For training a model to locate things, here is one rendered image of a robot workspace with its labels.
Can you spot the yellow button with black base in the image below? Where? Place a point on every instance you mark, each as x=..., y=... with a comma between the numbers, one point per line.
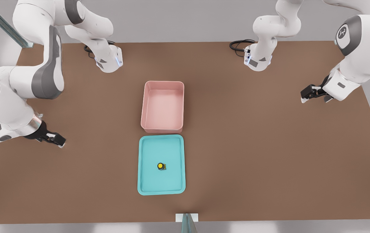
x=161, y=166

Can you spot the pale blue-green tray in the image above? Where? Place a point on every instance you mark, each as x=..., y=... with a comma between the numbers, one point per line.
x=149, y=181

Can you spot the pink plastic box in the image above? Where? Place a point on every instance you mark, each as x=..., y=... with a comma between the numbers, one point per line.
x=162, y=108

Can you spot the silver frame post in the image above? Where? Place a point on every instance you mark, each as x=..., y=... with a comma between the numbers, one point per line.
x=188, y=223
x=2, y=22

